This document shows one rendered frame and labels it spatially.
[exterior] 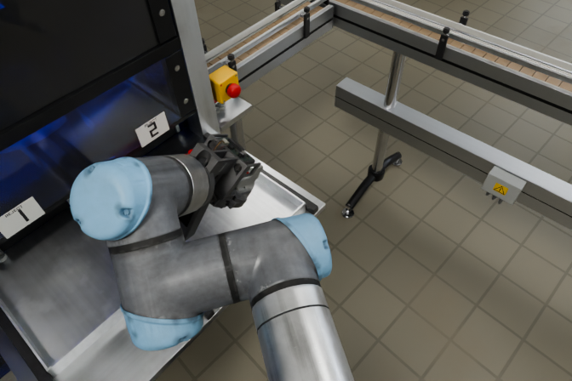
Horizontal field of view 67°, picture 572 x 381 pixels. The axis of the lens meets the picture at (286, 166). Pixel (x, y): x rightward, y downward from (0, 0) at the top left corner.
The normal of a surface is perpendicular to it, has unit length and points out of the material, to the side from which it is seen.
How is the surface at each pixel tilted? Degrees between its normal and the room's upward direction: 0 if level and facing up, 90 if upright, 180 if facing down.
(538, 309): 0
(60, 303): 0
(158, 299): 43
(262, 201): 0
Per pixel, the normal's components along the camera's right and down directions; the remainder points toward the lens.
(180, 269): 0.02, -0.51
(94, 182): -0.31, 0.09
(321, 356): 0.24, -0.64
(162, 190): 0.92, -0.22
